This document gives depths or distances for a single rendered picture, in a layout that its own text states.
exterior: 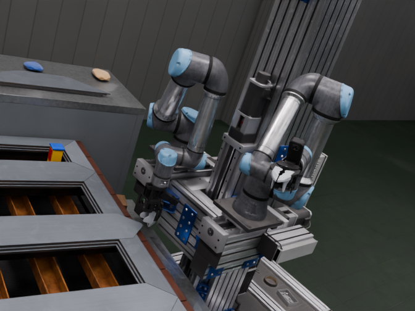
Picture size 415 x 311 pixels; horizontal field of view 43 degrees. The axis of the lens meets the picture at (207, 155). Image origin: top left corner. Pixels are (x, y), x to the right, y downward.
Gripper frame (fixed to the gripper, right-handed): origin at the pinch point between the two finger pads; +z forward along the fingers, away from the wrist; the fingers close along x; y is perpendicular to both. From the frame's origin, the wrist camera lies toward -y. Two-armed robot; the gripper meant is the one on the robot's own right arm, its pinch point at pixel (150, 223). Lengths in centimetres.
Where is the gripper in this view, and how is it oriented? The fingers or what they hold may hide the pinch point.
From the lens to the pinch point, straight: 227.7
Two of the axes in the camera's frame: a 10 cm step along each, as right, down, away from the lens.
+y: -8.2, -0.4, -5.7
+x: 4.9, 4.8, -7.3
